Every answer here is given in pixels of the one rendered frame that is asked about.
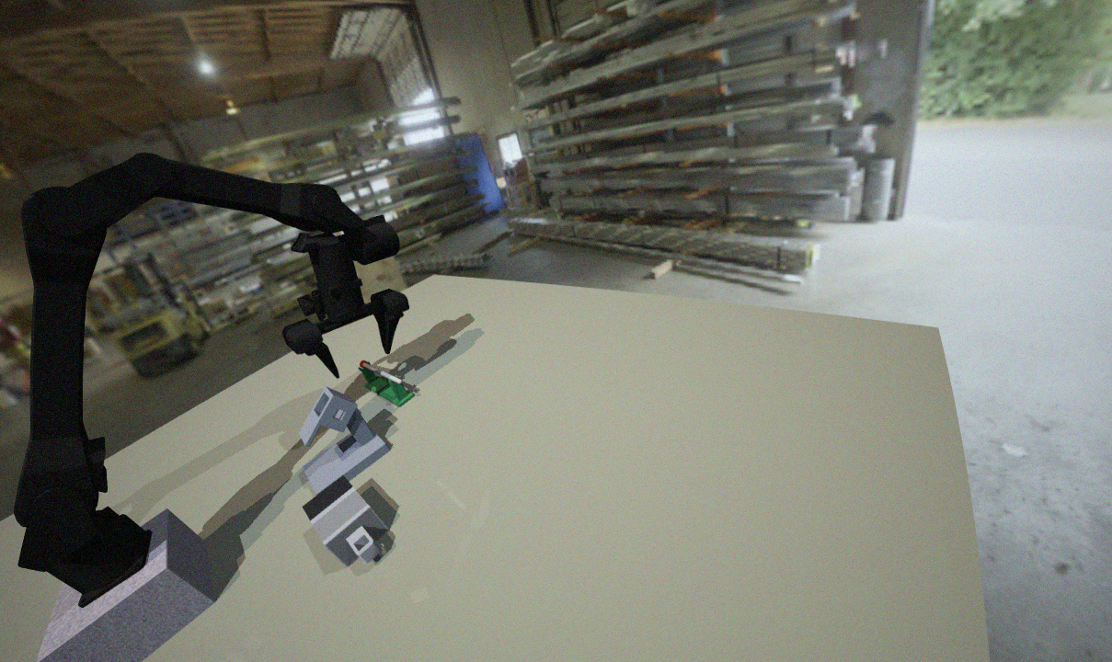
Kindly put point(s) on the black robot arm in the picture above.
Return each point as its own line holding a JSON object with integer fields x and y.
{"x": 64, "y": 229}

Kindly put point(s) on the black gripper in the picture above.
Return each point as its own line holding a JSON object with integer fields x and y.
{"x": 344, "y": 305}

